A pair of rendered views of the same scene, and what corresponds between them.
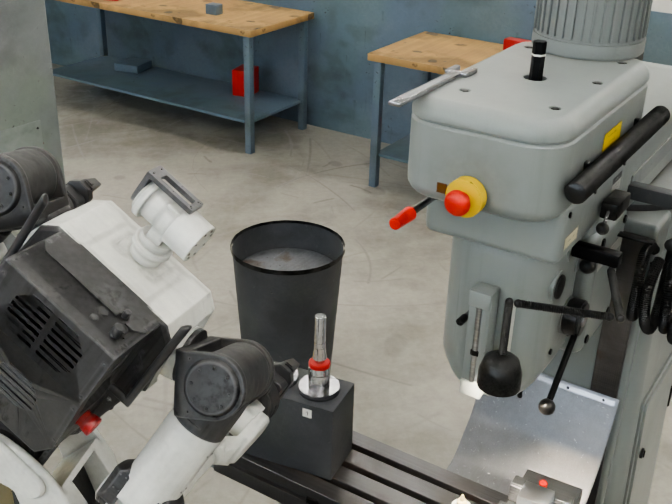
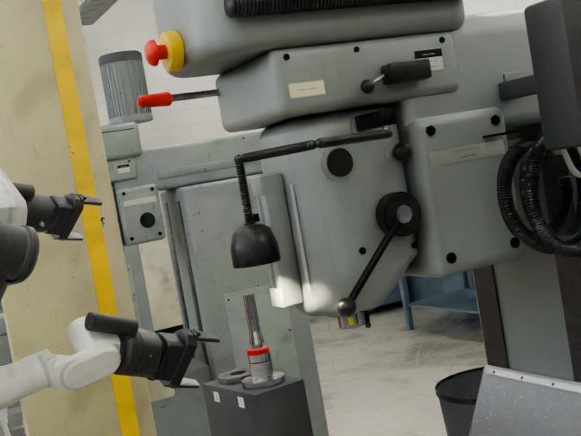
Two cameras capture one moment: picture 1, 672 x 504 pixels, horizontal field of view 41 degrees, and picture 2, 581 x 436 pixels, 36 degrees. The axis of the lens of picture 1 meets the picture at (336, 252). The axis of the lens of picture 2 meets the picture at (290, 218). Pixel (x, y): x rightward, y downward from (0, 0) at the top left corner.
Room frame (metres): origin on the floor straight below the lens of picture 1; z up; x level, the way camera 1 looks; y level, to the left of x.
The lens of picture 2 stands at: (0.17, -1.04, 1.55)
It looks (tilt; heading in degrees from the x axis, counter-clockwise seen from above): 3 degrees down; 33
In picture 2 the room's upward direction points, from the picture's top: 10 degrees counter-clockwise
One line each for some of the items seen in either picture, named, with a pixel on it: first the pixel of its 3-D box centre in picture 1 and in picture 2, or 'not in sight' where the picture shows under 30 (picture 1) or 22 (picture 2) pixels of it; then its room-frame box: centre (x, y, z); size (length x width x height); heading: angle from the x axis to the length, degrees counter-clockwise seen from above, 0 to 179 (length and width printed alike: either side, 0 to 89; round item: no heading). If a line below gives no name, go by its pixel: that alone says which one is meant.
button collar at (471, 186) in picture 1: (465, 196); (171, 51); (1.25, -0.19, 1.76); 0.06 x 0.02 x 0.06; 58
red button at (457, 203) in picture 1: (458, 201); (156, 52); (1.23, -0.18, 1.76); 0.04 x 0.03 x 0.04; 58
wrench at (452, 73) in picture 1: (432, 84); not in sight; (1.37, -0.14, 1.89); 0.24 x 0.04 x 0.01; 148
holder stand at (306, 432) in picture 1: (298, 416); (258, 421); (1.65, 0.07, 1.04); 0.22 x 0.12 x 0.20; 67
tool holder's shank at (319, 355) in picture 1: (320, 338); (252, 321); (1.64, 0.03, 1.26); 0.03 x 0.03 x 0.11
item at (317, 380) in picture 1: (319, 375); (260, 365); (1.64, 0.03, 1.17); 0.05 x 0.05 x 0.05
